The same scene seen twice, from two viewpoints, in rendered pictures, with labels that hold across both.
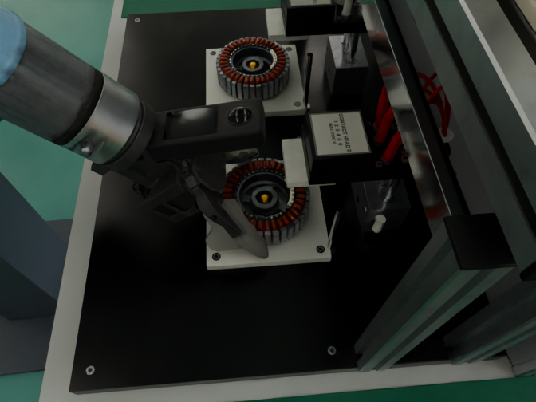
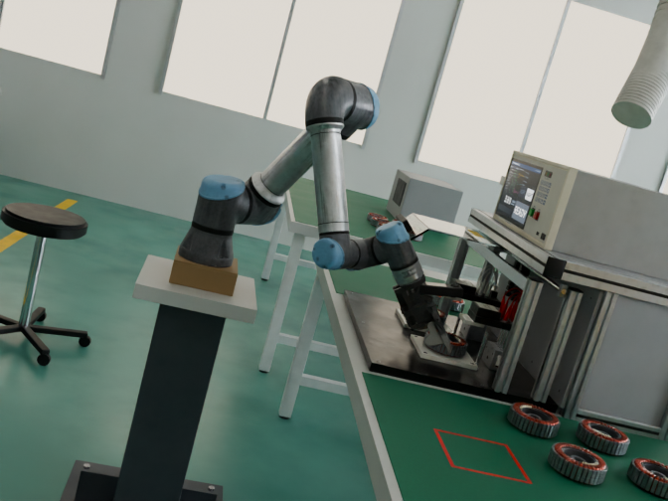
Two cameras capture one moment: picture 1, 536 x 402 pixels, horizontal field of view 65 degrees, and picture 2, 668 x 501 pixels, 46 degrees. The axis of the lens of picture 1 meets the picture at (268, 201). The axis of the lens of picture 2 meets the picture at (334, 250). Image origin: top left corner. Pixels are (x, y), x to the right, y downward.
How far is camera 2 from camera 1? 1.72 m
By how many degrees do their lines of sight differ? 47
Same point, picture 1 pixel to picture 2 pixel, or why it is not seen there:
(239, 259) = (435, 356)
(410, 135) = (517, 278)
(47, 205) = not seen: hidden behind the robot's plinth
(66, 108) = (412, 256)
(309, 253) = (467, 363)
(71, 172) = not seen: hidden behind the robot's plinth
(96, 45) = not seen: hidden behind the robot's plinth
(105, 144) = (415, 274)
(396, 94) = (512, 274)
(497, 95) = (536, 251)
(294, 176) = (467, 319)
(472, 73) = (532, 253)
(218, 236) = (432, 337)
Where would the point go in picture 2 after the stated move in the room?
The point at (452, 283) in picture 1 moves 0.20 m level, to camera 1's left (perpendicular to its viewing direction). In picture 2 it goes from (530, 288) to (446, 265)
